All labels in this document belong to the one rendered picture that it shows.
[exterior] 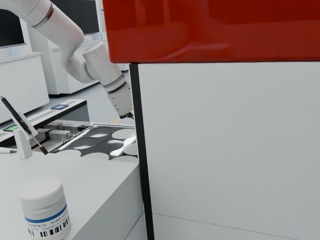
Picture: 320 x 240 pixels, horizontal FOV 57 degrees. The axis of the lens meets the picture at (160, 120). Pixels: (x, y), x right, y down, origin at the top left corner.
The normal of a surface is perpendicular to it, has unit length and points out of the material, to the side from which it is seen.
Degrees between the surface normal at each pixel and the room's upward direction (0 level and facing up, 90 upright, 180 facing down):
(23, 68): 90
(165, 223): 90
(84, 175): 0
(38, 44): 90
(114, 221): 90
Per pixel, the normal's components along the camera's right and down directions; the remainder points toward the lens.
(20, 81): 0.93, 0.06
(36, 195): -0.07, -0.94
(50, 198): 0.68, 0.20
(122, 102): 0.26, 0.37
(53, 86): -0.35, 0.34
